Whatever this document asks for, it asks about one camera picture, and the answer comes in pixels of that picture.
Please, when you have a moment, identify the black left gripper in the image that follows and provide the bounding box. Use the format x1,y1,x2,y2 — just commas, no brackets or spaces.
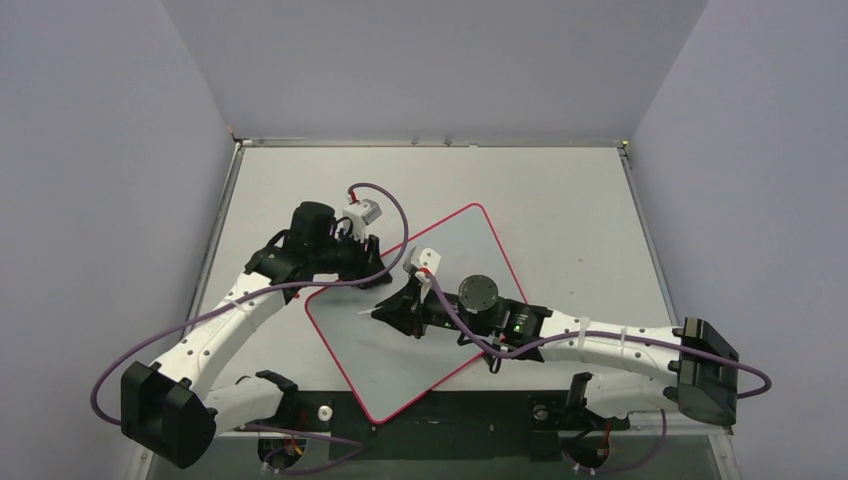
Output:
311,226,391,289

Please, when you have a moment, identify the pink-framed whiteboard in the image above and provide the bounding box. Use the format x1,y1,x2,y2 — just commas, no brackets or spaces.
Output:
305,203,526,424

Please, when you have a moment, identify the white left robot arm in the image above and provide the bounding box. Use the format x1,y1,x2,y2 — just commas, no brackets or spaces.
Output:
119,199,391,468

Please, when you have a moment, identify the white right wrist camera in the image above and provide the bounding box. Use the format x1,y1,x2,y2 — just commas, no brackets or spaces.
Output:
403,245,441,275

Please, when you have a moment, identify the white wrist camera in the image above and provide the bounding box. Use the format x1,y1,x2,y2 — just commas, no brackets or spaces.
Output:
403,245,441,275
342,199,382,242

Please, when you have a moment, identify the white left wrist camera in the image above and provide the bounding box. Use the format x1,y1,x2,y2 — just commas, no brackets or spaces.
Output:
342,199,382,242

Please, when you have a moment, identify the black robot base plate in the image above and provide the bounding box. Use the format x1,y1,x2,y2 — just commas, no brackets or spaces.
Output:
262,390,630,461

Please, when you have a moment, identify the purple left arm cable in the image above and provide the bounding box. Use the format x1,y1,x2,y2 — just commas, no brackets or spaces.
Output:
89,182,411,427

